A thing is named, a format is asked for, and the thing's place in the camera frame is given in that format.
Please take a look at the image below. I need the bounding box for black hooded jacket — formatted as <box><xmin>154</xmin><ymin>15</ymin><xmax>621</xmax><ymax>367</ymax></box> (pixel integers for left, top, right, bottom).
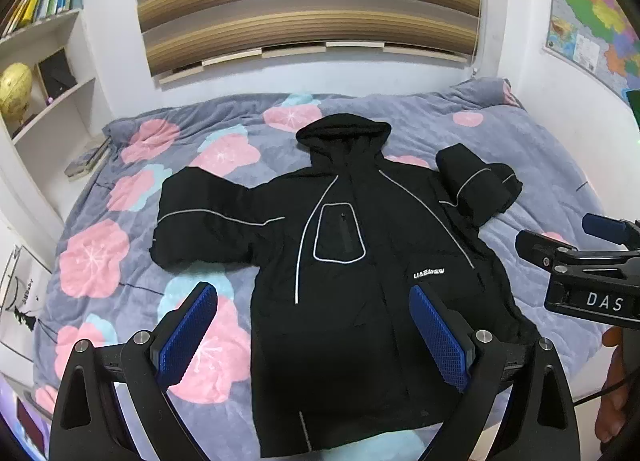
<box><xmin>150</xmin><ymin>114</ymin><xmax>538</xmax><ymax>458</ymax></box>

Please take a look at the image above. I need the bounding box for person's right hand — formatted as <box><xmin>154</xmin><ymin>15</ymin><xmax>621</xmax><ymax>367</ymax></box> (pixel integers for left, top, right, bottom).
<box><xmin>594</xmin><ymin>325</ymin><xmax>630</xmax><ymax>445</ymax></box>

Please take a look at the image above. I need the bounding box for grey floral bed blanket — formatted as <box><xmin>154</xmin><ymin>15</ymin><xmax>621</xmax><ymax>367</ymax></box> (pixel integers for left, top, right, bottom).
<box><xmin>34</xmin><ymin>79</ymin><xmax>603</xmax><ymax>460</ymax></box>

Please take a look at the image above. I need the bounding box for white poster with drawing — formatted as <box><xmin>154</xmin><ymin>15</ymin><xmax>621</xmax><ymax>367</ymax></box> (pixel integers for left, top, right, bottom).
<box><xmin>1</xmin><ymin>245</ymin><xmax>51</xmax><ymax>348</ymax></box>

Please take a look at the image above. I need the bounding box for book on low shelf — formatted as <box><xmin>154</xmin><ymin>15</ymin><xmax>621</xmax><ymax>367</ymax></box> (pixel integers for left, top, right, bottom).
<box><xmin>64</xmin><ymin>135</ymin><xmax>111</xmax><ymax>181</ymax></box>

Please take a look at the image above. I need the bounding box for white bookshelf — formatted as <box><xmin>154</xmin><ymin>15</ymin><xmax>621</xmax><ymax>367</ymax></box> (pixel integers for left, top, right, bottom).
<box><xmin>1</xmin><ymin>0</ymin><xmax>112</xmax><ymax>266</ymax></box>

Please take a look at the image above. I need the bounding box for golden globe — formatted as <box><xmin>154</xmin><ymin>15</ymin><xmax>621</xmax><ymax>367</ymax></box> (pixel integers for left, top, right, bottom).
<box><xmin>0</xmin><ymin>62</ymin><xmax>32</xmax><ymax>123</ymax></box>

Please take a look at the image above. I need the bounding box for colourful wall map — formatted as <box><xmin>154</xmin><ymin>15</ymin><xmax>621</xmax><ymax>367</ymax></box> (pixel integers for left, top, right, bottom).
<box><xmin>546</xmin><ymin>0</ymin><xmax>640</xmax><ymax>102</ymax></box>

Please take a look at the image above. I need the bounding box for black picture frame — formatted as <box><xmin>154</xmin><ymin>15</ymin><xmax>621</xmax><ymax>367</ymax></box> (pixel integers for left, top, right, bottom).
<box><xmin>36</xmin><ymin>47</ymin><xmax>77</xmax><ymax>103</ymax></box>

